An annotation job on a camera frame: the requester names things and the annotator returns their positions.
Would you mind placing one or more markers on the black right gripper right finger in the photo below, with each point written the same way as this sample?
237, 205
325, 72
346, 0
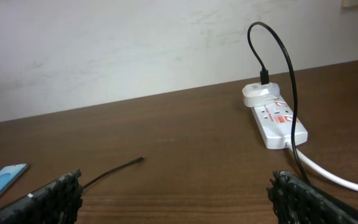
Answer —
295, 201

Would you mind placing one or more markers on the white power strip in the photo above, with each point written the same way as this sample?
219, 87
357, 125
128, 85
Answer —
274, 122

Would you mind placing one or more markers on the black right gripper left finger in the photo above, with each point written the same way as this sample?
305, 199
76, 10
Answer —
57, 202

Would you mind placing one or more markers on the white USB charger adapter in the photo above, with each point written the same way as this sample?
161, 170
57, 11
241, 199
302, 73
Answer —
257, 94

